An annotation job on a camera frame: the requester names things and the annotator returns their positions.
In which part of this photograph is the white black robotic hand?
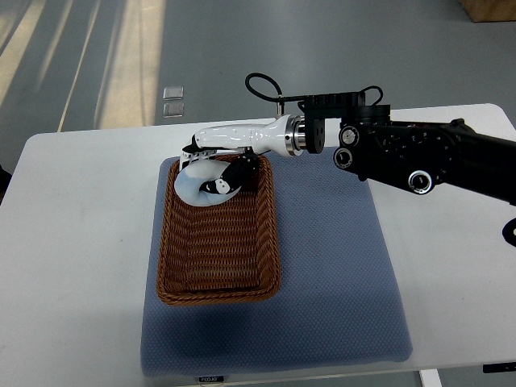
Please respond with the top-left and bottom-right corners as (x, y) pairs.
(179, 114), (306, 196)

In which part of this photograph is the light blue plush toy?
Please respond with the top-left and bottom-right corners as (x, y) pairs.
(174, 160), (240, 206)

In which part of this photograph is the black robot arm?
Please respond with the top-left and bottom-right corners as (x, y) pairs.
(293, 90), (515, 205)

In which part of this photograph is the brown wicker basket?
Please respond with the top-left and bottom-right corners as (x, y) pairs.
(155, 156), (281, 306)

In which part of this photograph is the lower metal floor plate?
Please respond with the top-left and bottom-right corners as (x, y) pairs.
(163, 102), (185, 118)

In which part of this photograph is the metal floor plate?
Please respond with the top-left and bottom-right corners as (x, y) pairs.
(163, 86), (184, 101)
(163, 102), (185, 118)

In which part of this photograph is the upper metal floor plate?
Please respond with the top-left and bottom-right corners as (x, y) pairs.
(163, 86), (184, 101)

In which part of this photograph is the blue quilted mat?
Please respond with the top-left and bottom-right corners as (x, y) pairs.
(140, 148), (412, 377)

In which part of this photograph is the wooden box corner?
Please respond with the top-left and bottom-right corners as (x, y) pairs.
(460, 0), (515, 23)

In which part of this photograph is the black table label tag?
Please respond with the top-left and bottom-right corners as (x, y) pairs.
(482, 362), (516, 374)

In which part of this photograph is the black cable loop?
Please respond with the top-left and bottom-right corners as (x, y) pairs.
(244, 73), (307, 102)

